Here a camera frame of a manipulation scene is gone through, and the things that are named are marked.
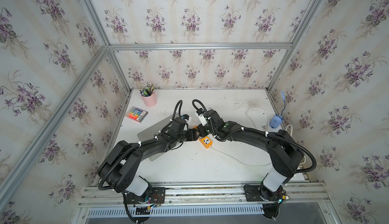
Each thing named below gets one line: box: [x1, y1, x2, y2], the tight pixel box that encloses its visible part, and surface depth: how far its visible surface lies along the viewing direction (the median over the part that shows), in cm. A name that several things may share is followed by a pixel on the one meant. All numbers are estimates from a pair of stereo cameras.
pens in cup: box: [139, 81, 156, 97], surface depth 104 cm
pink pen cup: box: [140, 91, 158, 108], surface depth 107 cm
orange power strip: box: [198, 135, 214, 149], surface depth 91 cm
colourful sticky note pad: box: [124, 105, 149, 124], surface depth 106 cm
